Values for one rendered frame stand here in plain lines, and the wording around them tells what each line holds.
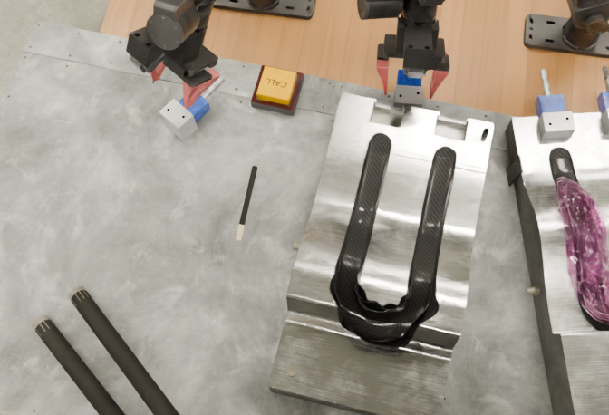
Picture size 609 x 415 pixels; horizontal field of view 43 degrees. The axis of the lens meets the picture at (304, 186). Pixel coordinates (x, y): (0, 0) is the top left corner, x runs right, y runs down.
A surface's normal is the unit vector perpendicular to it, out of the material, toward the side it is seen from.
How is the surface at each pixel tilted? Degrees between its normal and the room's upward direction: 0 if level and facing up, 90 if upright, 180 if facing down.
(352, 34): 0
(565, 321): 0
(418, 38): 29
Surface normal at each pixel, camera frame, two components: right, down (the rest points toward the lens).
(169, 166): -0.04, -0.37
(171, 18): -0.34, 0.59
